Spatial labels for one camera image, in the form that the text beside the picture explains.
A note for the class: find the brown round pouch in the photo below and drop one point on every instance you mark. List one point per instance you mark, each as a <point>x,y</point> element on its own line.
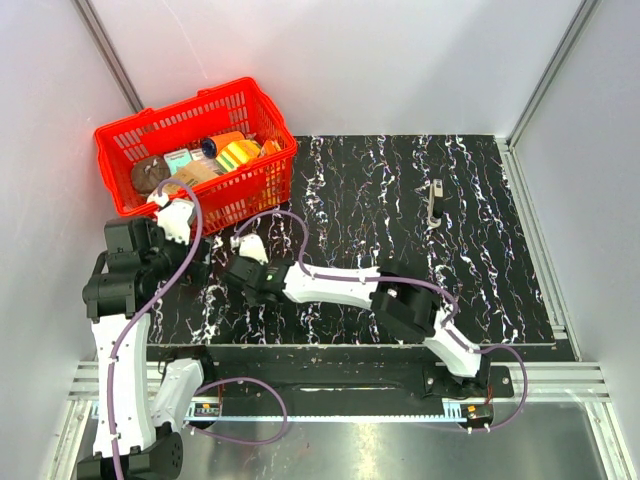
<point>148,173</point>

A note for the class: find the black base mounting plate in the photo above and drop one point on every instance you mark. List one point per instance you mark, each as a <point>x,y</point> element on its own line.
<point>340,372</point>

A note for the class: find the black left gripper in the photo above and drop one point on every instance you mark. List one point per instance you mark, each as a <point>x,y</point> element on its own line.
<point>197,271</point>

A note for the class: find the beige black stapler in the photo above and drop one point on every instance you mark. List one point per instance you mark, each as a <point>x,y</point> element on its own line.
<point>435,204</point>

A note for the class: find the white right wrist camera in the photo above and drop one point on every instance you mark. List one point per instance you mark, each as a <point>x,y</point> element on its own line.
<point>250,246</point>

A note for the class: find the brown cardboard box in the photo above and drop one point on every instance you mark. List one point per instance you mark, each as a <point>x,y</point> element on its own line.
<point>194,173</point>

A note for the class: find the teal white card box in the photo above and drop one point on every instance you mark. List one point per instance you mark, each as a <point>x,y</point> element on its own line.
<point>177,160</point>

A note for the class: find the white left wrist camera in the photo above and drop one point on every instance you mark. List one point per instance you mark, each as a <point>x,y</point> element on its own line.
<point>174,217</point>

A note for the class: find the orange cylinder can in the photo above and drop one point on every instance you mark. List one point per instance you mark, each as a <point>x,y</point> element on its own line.
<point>212,145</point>

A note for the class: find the red plastic shopping basket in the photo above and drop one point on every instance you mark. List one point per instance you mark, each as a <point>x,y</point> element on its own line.
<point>239,105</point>

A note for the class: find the orange snack packet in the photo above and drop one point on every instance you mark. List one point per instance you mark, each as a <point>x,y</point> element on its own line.
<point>269,147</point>

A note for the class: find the yellow green box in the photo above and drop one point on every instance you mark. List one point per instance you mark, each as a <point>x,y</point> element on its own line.
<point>237,154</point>

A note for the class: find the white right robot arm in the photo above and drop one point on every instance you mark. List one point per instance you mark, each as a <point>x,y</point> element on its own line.
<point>413,311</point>

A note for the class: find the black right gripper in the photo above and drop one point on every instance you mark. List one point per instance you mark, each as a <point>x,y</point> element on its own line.
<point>251,297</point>

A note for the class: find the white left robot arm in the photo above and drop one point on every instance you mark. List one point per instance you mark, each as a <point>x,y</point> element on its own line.
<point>138,437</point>

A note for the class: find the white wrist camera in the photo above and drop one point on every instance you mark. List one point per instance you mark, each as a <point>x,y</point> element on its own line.
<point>174,217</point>
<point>250,246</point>

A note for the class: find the aluminium frame rail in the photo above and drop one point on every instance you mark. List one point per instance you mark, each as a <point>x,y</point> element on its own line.
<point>410,401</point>

